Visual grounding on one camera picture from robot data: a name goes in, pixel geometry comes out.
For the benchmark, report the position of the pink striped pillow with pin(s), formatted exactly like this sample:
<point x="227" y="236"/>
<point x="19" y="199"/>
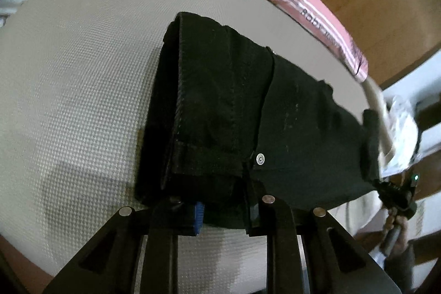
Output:
<point x="310" y="10"/>

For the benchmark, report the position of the person's right hand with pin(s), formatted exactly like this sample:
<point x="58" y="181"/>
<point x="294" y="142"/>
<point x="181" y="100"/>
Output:
<point x="402" y="239"/>

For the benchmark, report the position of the white plastic bag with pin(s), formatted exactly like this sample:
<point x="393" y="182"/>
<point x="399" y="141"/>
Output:
<point x="403" y="128"/>

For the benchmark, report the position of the black pants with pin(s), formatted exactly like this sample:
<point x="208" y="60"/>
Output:
<point x="224" y="108"/>

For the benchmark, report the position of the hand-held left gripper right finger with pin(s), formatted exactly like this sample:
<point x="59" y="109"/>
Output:
<point x="275" y="228"/>

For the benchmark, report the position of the person's right forearm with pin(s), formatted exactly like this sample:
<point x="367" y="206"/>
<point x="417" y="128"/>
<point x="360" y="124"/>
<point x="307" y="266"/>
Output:
<point x="406" y="270"/>

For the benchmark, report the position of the white furniture frame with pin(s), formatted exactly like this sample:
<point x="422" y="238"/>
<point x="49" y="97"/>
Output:
<point x="427" y="80"/>

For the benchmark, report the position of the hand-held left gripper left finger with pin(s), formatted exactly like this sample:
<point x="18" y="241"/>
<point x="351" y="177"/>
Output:
<point x="199" y="219"/>

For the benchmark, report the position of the beige woven mat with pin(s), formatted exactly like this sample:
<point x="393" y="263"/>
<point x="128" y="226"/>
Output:
<point x="86" y="73"/>

